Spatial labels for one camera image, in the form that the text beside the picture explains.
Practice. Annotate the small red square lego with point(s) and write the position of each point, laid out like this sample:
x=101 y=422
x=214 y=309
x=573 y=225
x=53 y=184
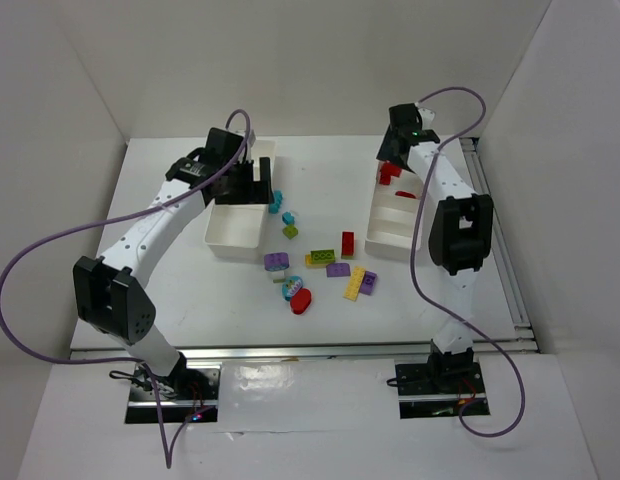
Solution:
x=385 y=175

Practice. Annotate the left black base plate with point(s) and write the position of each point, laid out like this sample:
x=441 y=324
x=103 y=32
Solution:
x=199 y=398

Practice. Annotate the left white divided container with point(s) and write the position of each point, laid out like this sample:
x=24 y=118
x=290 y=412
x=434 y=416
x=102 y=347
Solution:
x=235 y=232

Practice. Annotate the long cyan lego brick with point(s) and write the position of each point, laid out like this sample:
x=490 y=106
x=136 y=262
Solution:
x=275 y=205

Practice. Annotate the purple square lego brick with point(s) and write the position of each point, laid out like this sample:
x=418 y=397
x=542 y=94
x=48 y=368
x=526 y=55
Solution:
x=368 y=283

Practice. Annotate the aluminium rail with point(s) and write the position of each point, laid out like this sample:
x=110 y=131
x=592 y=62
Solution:
x=502 y=262
x=517 y=346

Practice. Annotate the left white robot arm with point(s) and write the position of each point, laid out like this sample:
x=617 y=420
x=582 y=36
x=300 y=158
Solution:
x=110 y=289

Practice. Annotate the red oval lego piece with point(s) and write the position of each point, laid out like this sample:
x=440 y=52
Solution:
x=300 y=301

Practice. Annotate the yellow long lego plate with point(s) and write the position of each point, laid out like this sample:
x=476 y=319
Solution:
x=354 y=284

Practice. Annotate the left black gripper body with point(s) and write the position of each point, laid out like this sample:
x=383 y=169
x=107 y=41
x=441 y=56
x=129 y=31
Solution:
x=241 y=185

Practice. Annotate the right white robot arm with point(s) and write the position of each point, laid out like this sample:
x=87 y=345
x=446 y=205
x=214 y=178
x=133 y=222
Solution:
x=458 y=243

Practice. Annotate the white divided container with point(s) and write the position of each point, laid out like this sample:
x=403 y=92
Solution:
x=391 y=219
x=235 y=232

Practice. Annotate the red slope lego brick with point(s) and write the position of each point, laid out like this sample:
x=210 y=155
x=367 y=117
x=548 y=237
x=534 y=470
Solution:
x=393 y=170

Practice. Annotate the green lego on yellow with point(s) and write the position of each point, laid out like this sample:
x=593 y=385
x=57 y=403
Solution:
x=320 y=258

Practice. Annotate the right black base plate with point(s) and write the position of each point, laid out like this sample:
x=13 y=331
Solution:
x=421 y=397

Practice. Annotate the cyan patterned lego piece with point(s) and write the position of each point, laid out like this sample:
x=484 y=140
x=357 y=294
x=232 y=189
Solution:
x=291 y=286

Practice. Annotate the small cyan lego brick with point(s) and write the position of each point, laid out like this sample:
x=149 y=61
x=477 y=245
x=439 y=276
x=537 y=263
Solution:
x=288 y=218

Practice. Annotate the right white divided container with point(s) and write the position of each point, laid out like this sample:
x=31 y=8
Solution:
x=391 y=219

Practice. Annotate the aluminium right side rail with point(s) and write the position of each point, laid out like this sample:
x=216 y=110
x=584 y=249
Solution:
x=502 y=262

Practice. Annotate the red tall lego brick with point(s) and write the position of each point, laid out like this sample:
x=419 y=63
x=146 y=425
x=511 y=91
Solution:
x=348 y=245

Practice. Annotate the red studded lego brick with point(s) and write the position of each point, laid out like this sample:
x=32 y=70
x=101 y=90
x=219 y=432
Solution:
x=405 y=194

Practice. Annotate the purple rounded lego block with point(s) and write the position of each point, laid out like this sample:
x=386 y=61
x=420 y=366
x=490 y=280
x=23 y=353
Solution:
x=276 y=265

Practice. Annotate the small lime green lego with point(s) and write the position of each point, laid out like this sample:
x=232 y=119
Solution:
x=290 y=231

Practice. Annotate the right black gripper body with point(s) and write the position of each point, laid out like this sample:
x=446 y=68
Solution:
x=388 y=150

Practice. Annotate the purple flat lego plate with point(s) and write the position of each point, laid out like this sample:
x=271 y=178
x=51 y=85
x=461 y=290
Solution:
x=338 y=269

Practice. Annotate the aluminium front rail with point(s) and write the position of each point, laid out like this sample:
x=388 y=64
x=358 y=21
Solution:
x=517 y=346

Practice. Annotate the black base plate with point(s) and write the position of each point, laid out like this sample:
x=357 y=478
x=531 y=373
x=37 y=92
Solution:
x=421 y=397
x=199 y=398

